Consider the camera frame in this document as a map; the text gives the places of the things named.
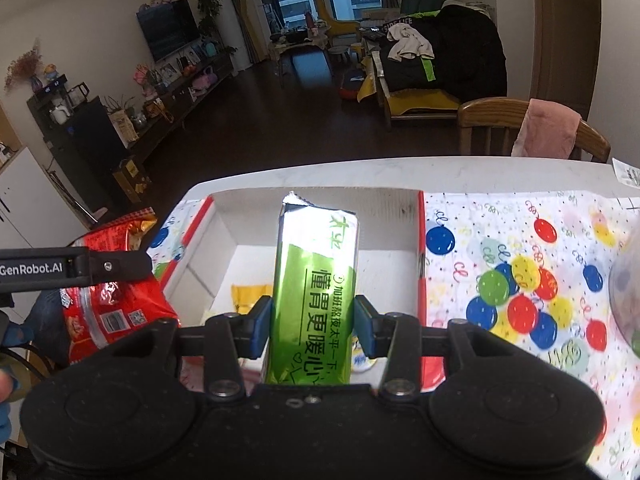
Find pink cloth on chair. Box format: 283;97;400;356
511;99;582;159

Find wooden chair with pink cloth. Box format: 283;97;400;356
457;98;611;164

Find red cardboard shoe box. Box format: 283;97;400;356
159;186;429;391

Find green biscuit packet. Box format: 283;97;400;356
265;192;359;386

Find balloon birthday tablecloth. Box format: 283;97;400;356
149;188;639;479

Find black television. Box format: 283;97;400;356
136;0;201;62

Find yellow minion candy packet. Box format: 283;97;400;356
352;336;376;374

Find white cabinet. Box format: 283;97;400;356
0;146;89;321

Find dark wooden tv cabinet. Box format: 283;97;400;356
27;50;232;212

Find clear plastic bag of snacks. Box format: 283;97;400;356
608;226;640;356

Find dark sofa with clothes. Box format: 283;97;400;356
358;3;508;124

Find red snack bag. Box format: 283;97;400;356
60;208;178;364

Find yellow square snack packet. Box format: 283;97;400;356
231;285;272;315

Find dark blue jeans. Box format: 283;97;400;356
1;289;70;373

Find white garment on sofa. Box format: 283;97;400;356
387;23;435;62

